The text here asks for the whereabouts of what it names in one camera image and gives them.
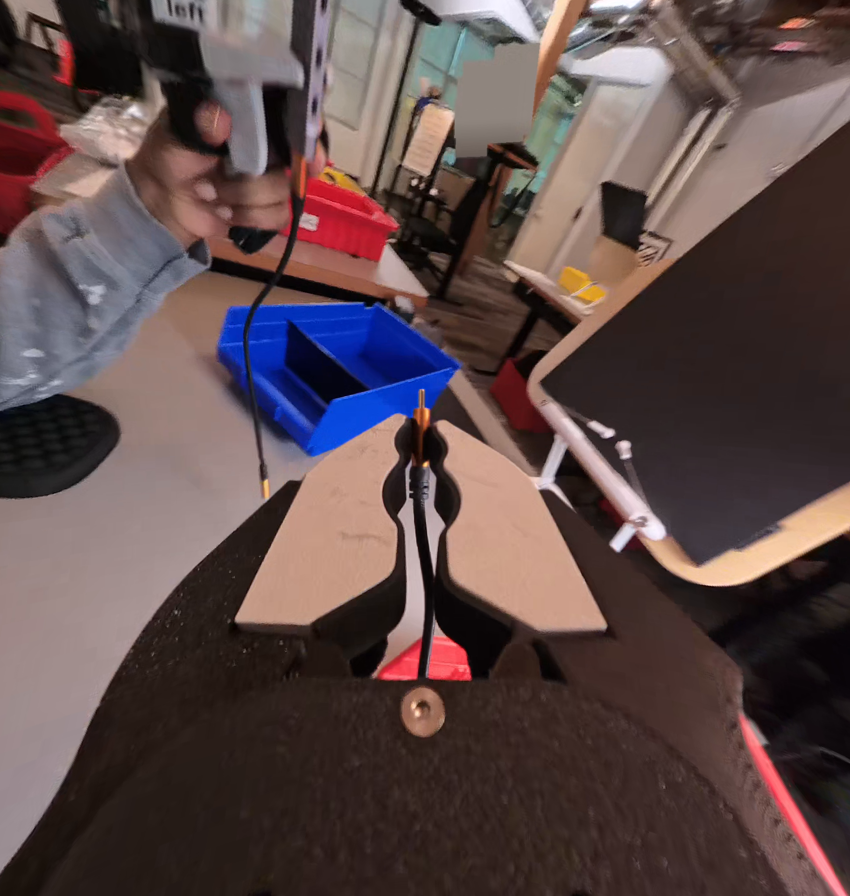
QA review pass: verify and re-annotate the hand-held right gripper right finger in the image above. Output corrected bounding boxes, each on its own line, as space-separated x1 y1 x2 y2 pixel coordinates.
432 419 611 639

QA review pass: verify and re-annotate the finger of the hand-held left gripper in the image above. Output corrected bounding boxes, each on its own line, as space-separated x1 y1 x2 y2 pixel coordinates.
201 38 307 91

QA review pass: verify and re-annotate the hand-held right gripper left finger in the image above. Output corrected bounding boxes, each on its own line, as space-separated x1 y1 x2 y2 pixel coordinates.
233 413 409 639

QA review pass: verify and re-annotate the grey usb hub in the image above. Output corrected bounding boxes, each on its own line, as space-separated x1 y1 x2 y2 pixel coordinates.
288 0 331 169

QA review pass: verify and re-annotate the long black braided usb cable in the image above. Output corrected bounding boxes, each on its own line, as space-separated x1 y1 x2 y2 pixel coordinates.
408 388 440 680

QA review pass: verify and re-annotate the short black braided usb cable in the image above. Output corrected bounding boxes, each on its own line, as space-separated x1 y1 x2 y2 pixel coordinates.
243 155 310 501

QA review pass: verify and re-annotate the blue plastic bin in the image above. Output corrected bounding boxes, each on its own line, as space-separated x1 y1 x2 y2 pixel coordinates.
217 301 462 457

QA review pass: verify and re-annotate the person's left hand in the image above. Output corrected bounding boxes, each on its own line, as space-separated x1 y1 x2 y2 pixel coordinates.
127 98 328 249

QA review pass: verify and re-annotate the clear plastic bag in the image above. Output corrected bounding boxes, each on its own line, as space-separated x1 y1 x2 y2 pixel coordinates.
61 94 153 165

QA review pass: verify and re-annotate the red plastic bin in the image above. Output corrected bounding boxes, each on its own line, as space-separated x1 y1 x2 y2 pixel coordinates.
490 357 553 434
374 637 472 681
736 714 850 896
0 87 72 233
283 177 401 262

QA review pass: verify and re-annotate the black bin divider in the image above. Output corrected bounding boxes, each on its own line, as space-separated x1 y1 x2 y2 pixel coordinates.
283 320 370 405

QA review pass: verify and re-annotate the white sign board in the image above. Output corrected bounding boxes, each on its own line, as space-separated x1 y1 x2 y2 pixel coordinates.
400 104 456 177

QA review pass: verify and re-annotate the black chair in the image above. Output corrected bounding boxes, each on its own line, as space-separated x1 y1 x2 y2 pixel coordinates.
386 168 485 298

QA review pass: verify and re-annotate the yellow plastic bin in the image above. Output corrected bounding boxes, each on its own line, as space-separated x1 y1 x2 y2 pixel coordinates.
558 266 605 304

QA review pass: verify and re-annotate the black-topped wooden table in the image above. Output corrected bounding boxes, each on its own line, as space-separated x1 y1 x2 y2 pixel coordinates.
526 105 850 588

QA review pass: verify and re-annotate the black honeycomb cushion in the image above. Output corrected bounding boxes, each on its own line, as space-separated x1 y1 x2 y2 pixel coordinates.
0 394 122 500

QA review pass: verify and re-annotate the cardboard box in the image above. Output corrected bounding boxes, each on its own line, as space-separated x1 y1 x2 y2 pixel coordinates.
586 234 639 281

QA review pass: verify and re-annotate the black monitor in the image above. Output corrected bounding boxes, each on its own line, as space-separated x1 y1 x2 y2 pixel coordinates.
598 181 650 247

